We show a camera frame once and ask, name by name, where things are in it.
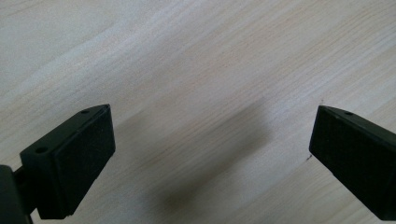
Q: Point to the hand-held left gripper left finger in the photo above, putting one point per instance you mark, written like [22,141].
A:
[71,161]

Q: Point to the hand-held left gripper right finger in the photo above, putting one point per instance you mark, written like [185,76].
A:
[358,155]

